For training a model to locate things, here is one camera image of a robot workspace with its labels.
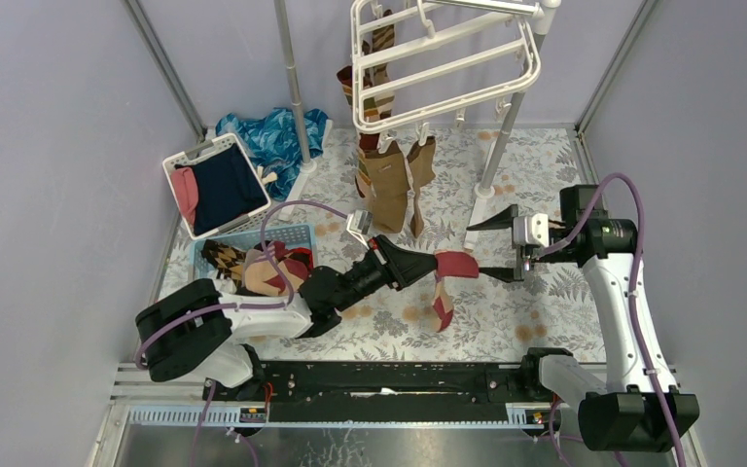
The blue laundry basket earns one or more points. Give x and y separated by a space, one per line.
294 235

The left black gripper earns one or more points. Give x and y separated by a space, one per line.
387 262

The brown patterned hanging sock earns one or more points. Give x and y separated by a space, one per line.
379 106

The pile of socks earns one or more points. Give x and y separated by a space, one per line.
251 273

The dark navy cloth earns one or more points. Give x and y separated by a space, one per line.
227 187

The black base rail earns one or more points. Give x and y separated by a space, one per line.
380 392

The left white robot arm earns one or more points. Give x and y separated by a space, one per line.
189 331

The white laundry basket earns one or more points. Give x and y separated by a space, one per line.
202 152

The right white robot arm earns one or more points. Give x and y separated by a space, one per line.
638 406

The white sock hanger frame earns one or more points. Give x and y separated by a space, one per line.
531 20

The blue patterned cloth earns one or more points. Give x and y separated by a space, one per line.
274 145

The silver drying rack stand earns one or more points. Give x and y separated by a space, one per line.
507 110

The tan ribbed sock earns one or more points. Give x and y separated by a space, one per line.
389 180

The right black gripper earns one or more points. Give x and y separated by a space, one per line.
501 220

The red striped sock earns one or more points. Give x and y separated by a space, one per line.
452 267

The pink cloth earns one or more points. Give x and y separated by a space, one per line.
185 189

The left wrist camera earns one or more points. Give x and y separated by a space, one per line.
358 224

